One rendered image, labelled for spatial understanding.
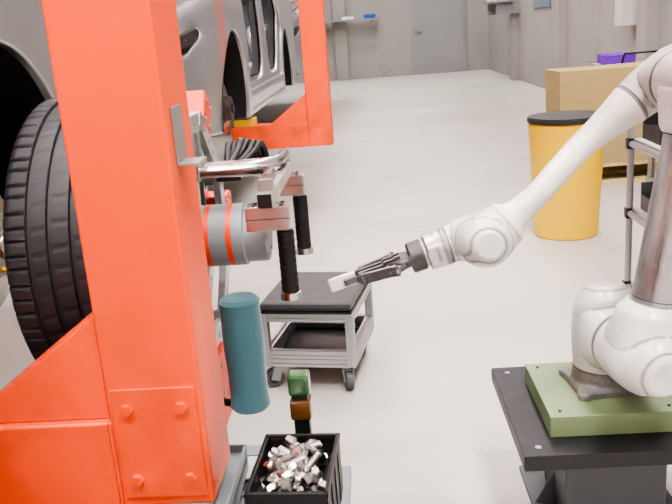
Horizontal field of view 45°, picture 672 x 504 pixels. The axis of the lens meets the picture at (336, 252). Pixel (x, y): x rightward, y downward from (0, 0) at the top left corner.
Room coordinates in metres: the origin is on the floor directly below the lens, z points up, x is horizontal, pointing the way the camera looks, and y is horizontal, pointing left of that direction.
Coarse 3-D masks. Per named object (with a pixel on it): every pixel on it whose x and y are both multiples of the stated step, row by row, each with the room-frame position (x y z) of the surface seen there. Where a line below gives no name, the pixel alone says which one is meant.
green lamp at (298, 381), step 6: (294, 372) 1.40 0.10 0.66; (300, 372) 1.40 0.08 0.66; (306, 372) 1.40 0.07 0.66; (288, 378) 1.38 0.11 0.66; (294, 378) 1.38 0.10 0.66; (300, 378) 1.38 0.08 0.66; (306, 378) 1.38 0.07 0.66; (288, 384) 1.38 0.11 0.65; (294, 384) 1.38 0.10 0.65; (300, 384) 1.38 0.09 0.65; (306, 384) 1.38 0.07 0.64; (288, 390) 1.38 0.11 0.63; (294, 390) 1.38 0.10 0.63; (300, 390) 1.38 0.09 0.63; (306, 390) 1.38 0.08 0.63
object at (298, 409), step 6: (294, 402) 1.38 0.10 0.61; (300, 402) 1.38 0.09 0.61; (306, 402) 1.38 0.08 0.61; (294, 408) 1.38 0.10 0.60; (300, 408) 1.38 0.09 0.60; (306, 408) 1.38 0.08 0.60; (312, 408) 1.41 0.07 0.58; (294, 414) 1.38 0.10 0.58; (300, 414) 1.38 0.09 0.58; (306, 414) 1.38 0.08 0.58
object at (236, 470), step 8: (232, 448) 2.04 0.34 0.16; (240, 448) 2.04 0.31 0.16; (232, 456) 2.02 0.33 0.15; (240, 456) 1.98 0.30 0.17; (232, 464) 1.98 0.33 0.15; (240, 464) 1.94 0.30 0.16; (248, 464) 2.05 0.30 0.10; (224, 472) 1.94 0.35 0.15; (232, 472) 1.93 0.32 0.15; (240, 472) 1.93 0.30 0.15; (224, 480) 1.90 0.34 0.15; (232, 480) 1.89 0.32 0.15; (240, 480) 1.92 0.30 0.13; (224, 488) 1.86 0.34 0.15; (232, 488) 1.82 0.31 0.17; (240, 488) 1.91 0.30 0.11; (224, 496) 1.82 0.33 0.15; (232, 496) 1.81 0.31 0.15; (240, 496) 1.90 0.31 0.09
